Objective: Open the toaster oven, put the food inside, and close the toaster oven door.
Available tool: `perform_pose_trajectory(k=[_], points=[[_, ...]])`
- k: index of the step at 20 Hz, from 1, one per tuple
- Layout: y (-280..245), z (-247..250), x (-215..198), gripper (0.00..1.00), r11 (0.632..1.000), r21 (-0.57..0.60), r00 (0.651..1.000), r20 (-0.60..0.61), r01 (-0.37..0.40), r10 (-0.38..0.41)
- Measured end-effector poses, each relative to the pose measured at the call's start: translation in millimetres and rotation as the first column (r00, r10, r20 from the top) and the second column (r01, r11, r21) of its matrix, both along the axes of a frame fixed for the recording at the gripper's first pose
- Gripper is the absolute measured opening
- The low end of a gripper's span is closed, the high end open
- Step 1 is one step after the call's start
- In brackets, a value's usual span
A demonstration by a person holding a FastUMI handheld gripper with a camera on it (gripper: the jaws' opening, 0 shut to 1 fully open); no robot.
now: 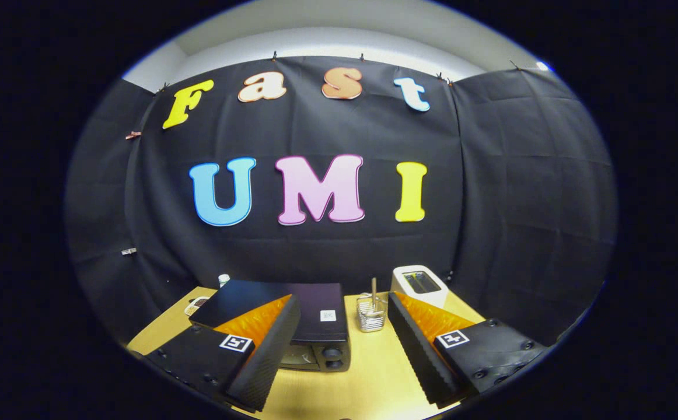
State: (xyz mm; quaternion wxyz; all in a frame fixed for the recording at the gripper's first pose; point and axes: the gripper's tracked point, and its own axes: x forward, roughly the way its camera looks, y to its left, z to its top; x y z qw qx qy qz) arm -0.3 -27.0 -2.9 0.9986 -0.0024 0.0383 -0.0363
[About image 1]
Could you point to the wooden stick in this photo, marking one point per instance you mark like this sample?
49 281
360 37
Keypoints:
373 287

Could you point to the red clip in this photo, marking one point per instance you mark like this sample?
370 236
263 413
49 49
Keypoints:
133 135

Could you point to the black backdrop cloth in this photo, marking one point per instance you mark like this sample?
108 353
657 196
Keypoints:
520 204

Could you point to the silver clip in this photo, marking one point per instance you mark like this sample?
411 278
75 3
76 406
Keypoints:
129 251

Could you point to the small patterned dish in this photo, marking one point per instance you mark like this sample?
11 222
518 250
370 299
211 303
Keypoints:
195 306

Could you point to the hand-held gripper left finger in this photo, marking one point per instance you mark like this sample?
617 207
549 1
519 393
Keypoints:
269 356

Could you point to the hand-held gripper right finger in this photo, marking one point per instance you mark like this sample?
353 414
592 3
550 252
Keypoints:
418 350

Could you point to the white pop-up toaster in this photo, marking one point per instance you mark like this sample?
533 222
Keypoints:
418 291

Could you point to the small white bottle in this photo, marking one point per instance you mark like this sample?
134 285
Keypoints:
223 280

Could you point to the black toaster oven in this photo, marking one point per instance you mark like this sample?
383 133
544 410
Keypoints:
318 309

